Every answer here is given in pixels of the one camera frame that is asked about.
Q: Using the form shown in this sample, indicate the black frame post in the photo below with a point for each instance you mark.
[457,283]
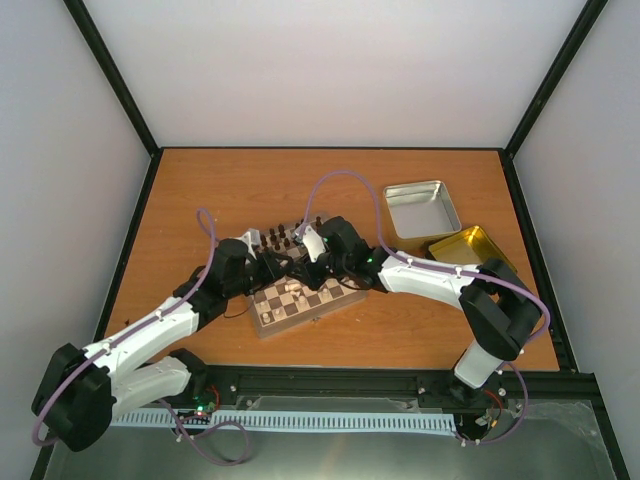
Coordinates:
[574,40]
[94,40]

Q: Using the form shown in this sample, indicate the black frame post right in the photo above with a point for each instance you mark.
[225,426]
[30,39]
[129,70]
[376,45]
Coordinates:
[574,40]

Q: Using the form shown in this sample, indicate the dark chess pieces rows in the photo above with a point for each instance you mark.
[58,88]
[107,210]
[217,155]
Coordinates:
[280,238]

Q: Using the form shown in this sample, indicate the gold tin lid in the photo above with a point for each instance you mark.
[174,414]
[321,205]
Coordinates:
[469,246]

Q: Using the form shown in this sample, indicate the wooden chess board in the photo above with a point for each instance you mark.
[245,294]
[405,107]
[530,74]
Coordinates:
[288,303]

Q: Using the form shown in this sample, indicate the black frame post left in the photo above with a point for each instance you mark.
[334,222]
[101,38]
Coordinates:
[94,40]

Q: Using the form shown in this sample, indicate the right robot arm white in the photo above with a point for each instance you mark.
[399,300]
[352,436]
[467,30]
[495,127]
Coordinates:
[501,312]

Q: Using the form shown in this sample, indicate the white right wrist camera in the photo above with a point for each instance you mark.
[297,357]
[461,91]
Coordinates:
[311,240]

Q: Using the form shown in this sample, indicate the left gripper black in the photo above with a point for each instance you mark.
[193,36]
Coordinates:
[272,271]

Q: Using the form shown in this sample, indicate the open silver tin box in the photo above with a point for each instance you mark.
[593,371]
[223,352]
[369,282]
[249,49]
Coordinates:
[420,212]

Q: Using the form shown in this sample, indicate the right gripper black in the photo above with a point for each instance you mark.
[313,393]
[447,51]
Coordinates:
[310,279]

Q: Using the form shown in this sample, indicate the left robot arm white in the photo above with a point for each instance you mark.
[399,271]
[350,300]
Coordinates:
[84,389]

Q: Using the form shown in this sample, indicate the blue cable duct strip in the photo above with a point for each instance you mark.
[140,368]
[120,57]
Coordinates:
[325,422]

